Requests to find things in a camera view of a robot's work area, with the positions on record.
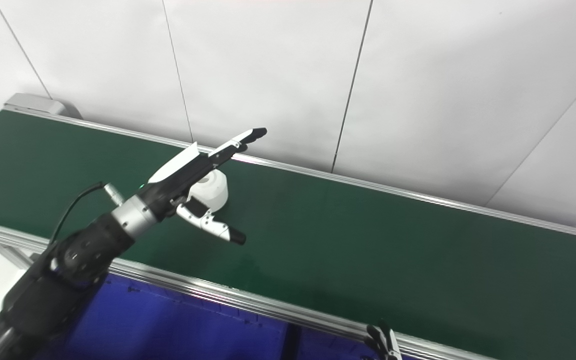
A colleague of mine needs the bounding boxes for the grey conveyor end housing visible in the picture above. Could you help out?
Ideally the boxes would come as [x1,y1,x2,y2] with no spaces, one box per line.
[4,93,83,120]

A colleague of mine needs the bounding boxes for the aluminium conveyor support strut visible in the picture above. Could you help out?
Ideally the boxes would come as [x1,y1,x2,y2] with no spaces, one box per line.
[0,242,36,268]

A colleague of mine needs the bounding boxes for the white cylindrical plastic part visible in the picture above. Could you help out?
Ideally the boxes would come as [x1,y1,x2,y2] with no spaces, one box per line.
[188,169,229,213]

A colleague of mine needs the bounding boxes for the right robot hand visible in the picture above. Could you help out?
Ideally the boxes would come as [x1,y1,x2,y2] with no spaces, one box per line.
[364,320,404,360]

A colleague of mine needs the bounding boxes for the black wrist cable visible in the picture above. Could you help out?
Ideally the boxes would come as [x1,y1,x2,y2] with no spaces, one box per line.
[48,182,125,246]

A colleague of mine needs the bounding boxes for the green conveyor belt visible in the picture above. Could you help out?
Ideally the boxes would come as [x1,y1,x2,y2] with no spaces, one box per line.
[0,110,576,360]
[0,105,576,360]

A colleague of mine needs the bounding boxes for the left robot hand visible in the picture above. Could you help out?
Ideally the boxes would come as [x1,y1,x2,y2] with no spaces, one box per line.
[138,127,268,246]

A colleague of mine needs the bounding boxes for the large blue plastic bin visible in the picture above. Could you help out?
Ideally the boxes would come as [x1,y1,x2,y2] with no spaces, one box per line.
[33,272,289,360]
[293,325,414,360]

